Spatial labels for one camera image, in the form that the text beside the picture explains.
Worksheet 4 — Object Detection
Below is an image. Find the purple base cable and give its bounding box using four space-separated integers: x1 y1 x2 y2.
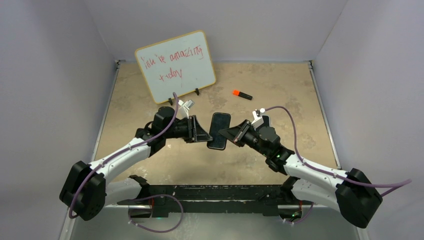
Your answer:
127 193 185 234
282 202 315 226

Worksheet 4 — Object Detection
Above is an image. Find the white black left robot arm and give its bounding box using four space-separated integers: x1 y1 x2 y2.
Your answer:
59 106 213 221

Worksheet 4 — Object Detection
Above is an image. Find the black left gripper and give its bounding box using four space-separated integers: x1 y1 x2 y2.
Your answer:
163 115 212 144

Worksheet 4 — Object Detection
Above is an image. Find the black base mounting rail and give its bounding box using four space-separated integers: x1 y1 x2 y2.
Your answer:
118 184 311 219

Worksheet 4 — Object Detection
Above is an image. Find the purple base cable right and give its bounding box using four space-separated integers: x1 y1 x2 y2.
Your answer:
282 202 315 226

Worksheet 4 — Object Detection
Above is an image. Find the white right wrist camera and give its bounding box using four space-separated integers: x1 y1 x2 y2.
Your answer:
251 108 266 130

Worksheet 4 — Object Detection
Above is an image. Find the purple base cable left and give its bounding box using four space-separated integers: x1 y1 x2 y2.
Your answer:
127 193 185 234

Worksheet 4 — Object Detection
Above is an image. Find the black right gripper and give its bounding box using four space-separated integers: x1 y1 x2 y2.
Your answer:
219 119 270 158

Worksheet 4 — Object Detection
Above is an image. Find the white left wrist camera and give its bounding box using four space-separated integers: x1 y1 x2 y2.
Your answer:
178 99 195 118

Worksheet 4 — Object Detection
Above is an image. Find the yellow framed whiteboard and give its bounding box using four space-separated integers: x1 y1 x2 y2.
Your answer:
134 30 217 104

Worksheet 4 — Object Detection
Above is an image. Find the black phone case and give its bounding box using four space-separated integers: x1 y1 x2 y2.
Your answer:
206 112 232 151

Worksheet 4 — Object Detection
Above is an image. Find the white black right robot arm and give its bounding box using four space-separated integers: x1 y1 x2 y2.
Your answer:
218 120 383 229

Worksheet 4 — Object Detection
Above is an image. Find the orange capped black marker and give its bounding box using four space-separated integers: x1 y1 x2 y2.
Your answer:
232 90 253 101

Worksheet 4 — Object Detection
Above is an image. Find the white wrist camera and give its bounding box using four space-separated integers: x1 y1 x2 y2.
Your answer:
178 99 195 118
251 108 266 130

